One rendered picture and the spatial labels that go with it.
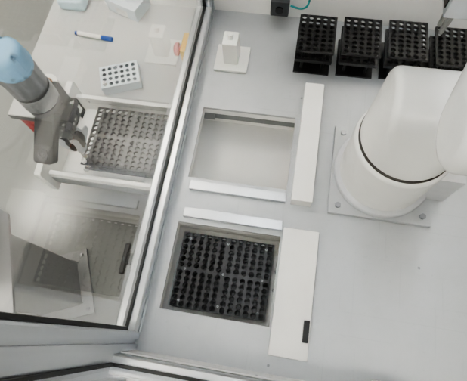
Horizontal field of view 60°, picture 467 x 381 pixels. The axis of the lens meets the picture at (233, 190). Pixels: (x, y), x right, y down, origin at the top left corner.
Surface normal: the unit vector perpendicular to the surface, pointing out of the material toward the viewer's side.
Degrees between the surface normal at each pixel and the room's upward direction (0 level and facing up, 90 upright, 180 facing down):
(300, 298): 0
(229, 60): 90
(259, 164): 0
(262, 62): 0
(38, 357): 90
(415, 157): 73
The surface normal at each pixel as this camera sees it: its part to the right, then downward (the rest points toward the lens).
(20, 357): 0.99, 0.14
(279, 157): -0.05, -0.35
